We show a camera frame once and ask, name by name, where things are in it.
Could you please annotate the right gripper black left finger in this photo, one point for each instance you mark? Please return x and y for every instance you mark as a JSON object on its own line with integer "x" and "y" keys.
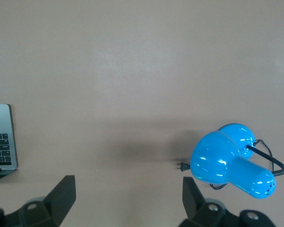
{"x": 61, "y": 196}

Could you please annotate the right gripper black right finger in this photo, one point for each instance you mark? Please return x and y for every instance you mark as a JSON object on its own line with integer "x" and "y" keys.
{"x": 191, "y": 198}

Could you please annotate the silver grey laptop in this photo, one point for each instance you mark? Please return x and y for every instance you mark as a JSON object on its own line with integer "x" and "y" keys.
{"x": 2, "y": 123}

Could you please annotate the blue desk lamp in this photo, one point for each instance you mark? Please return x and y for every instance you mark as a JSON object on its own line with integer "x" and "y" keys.
{"x": 213, "y": 158}

